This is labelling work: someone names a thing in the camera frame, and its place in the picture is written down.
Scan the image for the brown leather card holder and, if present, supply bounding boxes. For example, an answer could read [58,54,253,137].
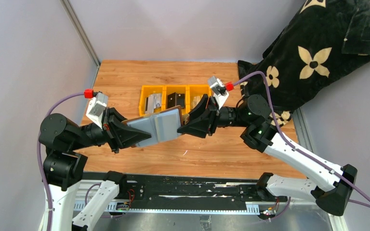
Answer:
[123,106,184,147]

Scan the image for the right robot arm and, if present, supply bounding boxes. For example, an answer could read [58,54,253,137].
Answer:
[178,95,357,216]

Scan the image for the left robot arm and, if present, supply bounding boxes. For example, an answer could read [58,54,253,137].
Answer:
[39,108,151,231]

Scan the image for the black card in tray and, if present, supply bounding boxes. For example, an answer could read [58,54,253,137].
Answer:
[166,92,186,109]

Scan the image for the silver card in tray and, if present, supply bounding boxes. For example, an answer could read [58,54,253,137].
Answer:
[145,93,162,114]

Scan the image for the yellow compartment tray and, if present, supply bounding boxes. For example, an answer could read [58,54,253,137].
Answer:
[138,84,212,116]

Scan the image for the black floral blanket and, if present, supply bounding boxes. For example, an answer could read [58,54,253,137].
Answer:
[238,0,370,126]

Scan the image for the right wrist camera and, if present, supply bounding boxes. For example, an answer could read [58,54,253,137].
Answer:
[208,76,229,109]

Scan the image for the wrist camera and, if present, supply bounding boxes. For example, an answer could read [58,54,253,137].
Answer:
[208,76,229,109]
[86,92,108,129]

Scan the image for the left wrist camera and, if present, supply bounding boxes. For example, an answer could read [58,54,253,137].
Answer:
[86,92,108,129]

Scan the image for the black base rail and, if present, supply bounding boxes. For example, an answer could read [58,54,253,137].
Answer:
[82,172,288,215]

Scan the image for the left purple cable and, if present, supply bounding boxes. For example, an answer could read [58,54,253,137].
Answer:
[37,89,95,231]

